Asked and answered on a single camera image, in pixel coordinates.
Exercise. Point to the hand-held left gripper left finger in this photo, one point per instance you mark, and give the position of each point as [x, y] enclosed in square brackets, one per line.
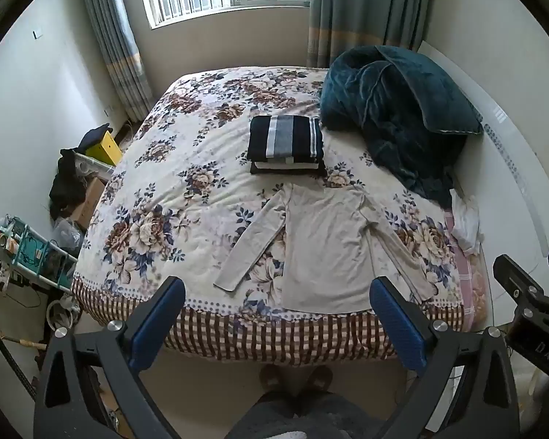
[158, 320]

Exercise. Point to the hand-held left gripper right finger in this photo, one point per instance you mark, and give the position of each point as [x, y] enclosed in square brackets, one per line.
[395, 324]

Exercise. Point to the beige long-sleeve shirt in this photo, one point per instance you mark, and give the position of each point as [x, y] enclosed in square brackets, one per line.
[325, 247]

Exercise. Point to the black clothes pile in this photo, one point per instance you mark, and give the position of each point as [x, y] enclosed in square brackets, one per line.
[66, 183]

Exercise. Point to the pink bed sheet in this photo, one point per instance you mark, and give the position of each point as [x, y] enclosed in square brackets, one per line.
[475, 279]

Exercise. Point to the crumpled white cloth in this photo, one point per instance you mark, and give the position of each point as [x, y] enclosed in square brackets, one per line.
[466, 224]

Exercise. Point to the brown slipper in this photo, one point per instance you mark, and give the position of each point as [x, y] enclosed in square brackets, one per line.
[318, 377]
[272, 377]

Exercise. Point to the white headboard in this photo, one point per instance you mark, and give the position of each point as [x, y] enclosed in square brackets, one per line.
[508, 155]

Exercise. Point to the clear plastic bag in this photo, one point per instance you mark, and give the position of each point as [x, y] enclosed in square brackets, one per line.
[68, 235]

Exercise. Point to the floral bedspread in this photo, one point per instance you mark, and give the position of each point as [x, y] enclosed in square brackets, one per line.
[187, 192]

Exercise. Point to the person's grey trouser legs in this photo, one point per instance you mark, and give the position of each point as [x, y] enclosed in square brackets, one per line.
[297, 416]

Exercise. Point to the cardboard box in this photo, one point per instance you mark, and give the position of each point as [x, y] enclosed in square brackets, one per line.
[89, 201]

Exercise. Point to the wooden stick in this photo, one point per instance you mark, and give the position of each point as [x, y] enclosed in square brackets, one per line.
[18, 340]

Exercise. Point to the teal storage rack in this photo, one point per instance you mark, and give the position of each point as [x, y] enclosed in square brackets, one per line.
[32, 256]

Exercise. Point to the white plastic basket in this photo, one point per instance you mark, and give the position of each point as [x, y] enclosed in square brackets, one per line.
[96, 168]

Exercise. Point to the yellow box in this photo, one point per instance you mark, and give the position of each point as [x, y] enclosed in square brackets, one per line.
[104, 150]

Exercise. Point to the navy cloth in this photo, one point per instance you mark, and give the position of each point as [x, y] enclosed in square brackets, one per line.
[95, 136]

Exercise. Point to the folded white garment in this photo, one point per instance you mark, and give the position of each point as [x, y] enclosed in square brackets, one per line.
[279, 163]

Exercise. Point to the teal plush blanket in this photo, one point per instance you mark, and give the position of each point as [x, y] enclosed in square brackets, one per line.
[393, 114]

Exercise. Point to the folded dark striped sweater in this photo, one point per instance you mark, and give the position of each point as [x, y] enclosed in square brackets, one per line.
[283, 137]

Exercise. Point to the narrow blue-grey curtain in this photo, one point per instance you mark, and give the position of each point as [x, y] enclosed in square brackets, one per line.
[114, 32]

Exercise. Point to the wide blue-grey curtain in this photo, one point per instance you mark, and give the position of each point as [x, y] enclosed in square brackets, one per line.
[361, 9]

